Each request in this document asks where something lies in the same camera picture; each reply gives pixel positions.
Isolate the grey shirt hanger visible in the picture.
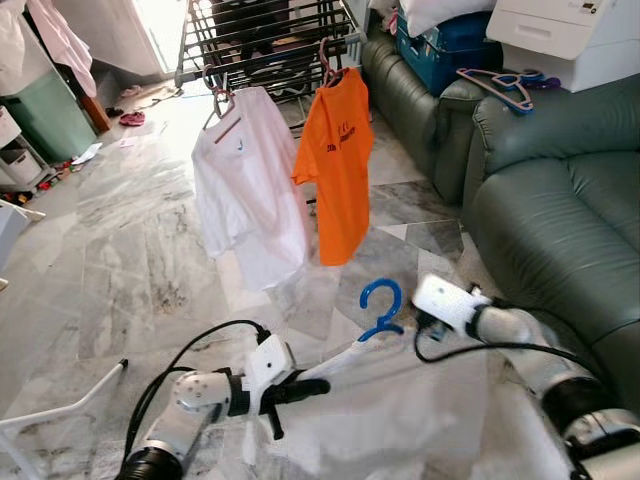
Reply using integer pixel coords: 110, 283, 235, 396
203, 68, 244, 141

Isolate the pale pink hanging cloth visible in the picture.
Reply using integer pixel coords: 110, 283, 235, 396
25, 0, 99, 98

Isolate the white shirt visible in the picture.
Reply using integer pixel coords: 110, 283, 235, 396
191, 85, 312, 293

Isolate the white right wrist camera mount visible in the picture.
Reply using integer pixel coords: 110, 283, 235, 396
411, 274, 493, 337

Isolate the dark green leather sofa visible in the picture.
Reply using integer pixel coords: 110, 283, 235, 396
360, 32, 640, 413

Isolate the grey storage trolley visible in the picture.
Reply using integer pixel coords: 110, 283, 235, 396
0, 105, 47, 193

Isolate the orange t-shirt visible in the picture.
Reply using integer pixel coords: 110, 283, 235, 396
291, 67, 375, 267

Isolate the white printer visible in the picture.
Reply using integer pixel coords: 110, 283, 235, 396
486, 0, 640, 94

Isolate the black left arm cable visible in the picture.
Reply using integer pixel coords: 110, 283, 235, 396
122, 320, 273, 463

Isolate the blue plastic hanger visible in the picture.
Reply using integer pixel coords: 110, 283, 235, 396
352, 277, 407, 343

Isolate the white sack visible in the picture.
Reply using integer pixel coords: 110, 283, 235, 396
0, 0, 53, 97

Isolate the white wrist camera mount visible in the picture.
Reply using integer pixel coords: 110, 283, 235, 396
244, 334, 297, 413
411, 274, 493, 337

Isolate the red plastic hanger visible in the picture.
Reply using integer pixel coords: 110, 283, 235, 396
318, 38, 353, 89

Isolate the blue storage box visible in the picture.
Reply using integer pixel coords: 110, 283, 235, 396
394, 10, 503, 97

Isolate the pink plastic hanger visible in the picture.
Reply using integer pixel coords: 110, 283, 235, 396
456, 66, 537, 115

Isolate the white pillow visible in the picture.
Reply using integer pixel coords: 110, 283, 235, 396
398, 0, 498, 38

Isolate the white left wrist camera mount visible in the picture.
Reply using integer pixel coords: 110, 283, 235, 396
244, 334, 297, 413

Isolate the white paper sheet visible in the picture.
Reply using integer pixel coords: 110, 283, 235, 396
71, 142, 104, 165

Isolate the cream knit garment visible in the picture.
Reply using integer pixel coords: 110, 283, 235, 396
240, 325, 576, 480

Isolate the black metal drying rack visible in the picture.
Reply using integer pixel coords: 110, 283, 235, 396
174, 0, 367, 106

